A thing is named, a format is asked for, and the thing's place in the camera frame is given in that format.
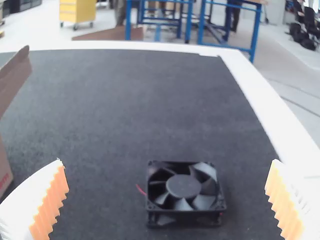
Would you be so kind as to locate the black mat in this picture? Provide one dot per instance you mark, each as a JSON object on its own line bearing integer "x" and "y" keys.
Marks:
{"x": 125, "y": 112}

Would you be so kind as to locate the black bag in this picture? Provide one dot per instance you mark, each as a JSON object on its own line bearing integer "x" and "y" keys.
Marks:
{"x": 303, "y": 40}

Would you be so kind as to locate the blue metal frame table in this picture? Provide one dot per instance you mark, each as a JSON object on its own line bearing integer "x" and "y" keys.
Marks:
{"x": 128, "y": 22}
{"x": 254, "y": 37}

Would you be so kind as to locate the black square fan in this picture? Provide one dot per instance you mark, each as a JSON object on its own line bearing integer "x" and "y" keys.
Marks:
{"x": 183, "y": 186}

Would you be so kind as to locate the yellow wheeled cabinet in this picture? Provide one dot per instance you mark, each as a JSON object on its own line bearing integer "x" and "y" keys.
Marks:
{"x": 77, "y": 11}

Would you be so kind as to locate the cardboard box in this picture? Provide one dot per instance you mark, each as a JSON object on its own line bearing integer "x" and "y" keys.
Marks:
{"x": 10, "y": 80}

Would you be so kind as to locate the person's legs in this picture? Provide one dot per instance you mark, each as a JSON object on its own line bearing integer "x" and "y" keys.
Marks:
{"x": 233, "y": 17}
{"x": 120, "y": 12}

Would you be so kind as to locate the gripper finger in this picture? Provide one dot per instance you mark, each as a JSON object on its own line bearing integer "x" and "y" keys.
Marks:
{"x": 290, "y": 207}
{"x": 27, "y": 200}

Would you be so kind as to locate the brown cardboard sheet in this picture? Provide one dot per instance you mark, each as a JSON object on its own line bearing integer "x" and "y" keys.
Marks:
{"x": 107, "y": 35}

